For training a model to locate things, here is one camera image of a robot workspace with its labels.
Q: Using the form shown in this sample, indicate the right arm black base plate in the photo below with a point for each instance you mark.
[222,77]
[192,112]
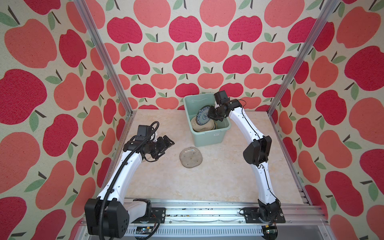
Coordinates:
[263,216]

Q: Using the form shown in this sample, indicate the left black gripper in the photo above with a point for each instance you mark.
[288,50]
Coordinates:
[163,145]

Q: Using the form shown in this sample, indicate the grey clear glass plate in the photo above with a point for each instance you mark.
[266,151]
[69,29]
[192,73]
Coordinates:
[191,157]

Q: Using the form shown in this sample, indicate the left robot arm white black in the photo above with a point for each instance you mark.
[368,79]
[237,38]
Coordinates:
[106,215]

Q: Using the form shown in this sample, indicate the right aluminium frame post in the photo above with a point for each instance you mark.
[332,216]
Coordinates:
[326,12]

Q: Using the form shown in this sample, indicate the cream plate with plant motif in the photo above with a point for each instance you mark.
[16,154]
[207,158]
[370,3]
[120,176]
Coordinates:
[210,125]

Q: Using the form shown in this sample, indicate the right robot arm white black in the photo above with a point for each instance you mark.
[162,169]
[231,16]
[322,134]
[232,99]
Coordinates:
[255,154]

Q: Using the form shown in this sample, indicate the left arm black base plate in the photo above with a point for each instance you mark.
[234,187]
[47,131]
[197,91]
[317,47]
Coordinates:
[157,214]

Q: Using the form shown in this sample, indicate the aluminium frame post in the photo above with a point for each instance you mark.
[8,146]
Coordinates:
[90,24]
[326,12]

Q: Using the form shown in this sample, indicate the light green plastic bin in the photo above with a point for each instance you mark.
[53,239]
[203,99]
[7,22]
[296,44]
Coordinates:
[193,104]

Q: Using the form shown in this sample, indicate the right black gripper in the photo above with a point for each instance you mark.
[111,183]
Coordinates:
[210,114]

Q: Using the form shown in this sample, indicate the front aluminium rail base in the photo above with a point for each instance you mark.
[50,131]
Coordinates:
[196,220]

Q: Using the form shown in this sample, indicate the blue white patterned plate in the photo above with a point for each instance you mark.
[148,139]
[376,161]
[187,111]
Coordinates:
[202,115]

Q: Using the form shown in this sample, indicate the left aluminium frame post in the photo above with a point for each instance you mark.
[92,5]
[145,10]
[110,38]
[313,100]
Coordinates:
[90,24]

